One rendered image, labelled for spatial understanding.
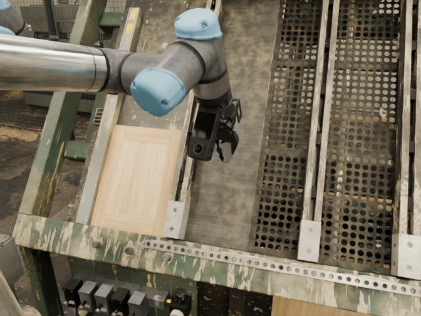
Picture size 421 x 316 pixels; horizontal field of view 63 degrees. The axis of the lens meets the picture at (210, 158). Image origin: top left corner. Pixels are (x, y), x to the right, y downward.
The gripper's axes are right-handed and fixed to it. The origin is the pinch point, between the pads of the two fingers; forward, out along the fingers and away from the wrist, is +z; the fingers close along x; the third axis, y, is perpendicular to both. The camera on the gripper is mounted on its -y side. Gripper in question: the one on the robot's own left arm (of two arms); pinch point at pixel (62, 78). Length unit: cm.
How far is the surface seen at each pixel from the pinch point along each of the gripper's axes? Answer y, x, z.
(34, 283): 44, -55, 48
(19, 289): 10, -111, 116
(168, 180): 42, 16, 29
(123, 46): -18.3, 23.9, 14.3
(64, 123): -3.8, -13.9, 23.2
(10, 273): 49, -46, 23
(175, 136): 28.0, 26.0, 25.7
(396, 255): 100, 70, 34
